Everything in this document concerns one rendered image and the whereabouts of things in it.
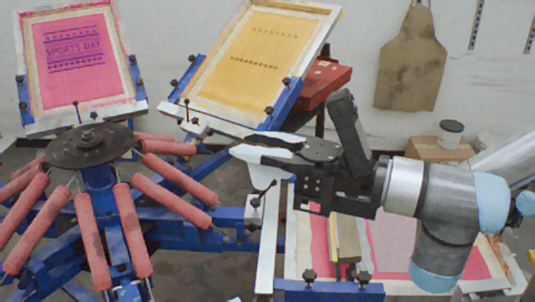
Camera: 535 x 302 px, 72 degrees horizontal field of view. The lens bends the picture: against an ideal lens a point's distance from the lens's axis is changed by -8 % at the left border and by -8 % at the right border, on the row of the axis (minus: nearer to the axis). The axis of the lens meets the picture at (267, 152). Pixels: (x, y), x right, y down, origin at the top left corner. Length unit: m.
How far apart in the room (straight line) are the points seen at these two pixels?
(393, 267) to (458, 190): 0.92
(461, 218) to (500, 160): 0.15
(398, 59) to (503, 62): 0.90
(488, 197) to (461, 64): 3.02
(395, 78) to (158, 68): 1.93
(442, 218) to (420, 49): 2.81
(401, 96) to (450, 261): 2.89
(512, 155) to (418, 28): 2.66
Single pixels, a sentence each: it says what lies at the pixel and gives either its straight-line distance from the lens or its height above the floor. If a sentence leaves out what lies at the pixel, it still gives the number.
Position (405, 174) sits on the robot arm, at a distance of 0.51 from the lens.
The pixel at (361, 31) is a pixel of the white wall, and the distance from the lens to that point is 3.21.
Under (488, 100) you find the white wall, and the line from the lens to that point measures 3.74.
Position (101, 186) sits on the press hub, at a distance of 1.46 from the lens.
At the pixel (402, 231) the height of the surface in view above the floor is 0.96.
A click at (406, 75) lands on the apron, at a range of 3.35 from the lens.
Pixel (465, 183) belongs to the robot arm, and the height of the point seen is 1.69.
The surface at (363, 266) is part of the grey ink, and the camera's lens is 1.38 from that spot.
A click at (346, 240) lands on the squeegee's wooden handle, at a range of 1.32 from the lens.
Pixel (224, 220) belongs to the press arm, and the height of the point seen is 1.03.
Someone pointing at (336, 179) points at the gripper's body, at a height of 1.66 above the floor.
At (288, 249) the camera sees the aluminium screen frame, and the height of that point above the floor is 0.99.
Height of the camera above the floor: 1.97
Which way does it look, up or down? 32 degrees down
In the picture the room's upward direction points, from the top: straight up
